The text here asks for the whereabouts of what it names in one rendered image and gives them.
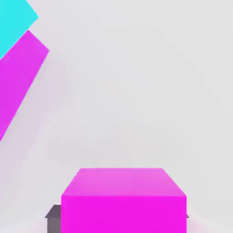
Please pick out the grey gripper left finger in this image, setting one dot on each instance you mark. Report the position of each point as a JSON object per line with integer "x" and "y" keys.
{"x": 54, "y": 220}

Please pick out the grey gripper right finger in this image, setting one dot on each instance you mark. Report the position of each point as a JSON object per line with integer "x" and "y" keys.
{"x": 193, "y": 226}

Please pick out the small magenta cube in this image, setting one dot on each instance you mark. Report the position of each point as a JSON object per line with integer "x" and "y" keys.
{"x": 123, "y": 209}

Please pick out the large magenta box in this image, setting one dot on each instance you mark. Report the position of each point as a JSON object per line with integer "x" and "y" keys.
{"x": 16, "y": 76}

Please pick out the large cyan box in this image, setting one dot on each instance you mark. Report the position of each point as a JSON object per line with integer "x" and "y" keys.
{"x": 12, "y": 21}

